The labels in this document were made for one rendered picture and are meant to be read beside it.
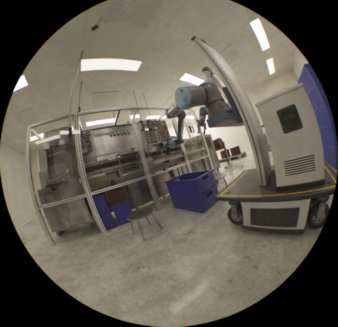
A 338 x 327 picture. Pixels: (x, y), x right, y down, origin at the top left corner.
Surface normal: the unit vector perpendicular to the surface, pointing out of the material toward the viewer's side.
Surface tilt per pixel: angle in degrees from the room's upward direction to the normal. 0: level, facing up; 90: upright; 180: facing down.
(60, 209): 90
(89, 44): 180
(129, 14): 180
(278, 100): 90
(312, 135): 90
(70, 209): 90
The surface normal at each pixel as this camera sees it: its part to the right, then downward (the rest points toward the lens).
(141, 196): 0.53, -0.20
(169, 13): 0.29, 0.95
